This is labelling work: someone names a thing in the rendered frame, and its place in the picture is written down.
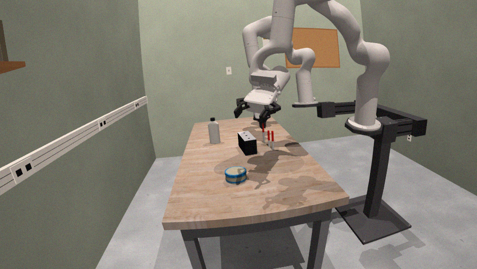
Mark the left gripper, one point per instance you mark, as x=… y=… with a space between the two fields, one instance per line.
x=260 y=100

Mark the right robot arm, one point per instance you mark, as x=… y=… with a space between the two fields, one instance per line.
x=305 y=56

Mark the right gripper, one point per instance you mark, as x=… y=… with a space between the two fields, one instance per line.
x=256 y=118

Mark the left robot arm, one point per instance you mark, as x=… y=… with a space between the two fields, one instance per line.
x=373 y=55

